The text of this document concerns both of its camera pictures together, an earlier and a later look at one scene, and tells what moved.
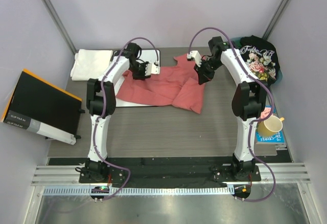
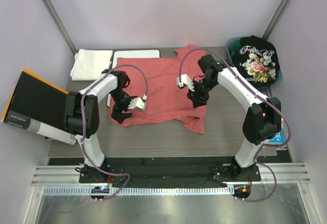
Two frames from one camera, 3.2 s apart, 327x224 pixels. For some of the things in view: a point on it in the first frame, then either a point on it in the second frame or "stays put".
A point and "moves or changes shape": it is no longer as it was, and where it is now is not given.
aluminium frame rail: [288, 172] stays put
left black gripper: [142, 76] -> [117, 114]
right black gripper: [204, 76] -> [195, 95]
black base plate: [201, 172] stays put
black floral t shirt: [261, 57] stays put
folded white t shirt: [90, 64] stays put
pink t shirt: [177, 85] moves or changes shape
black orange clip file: [38, 105] stays put
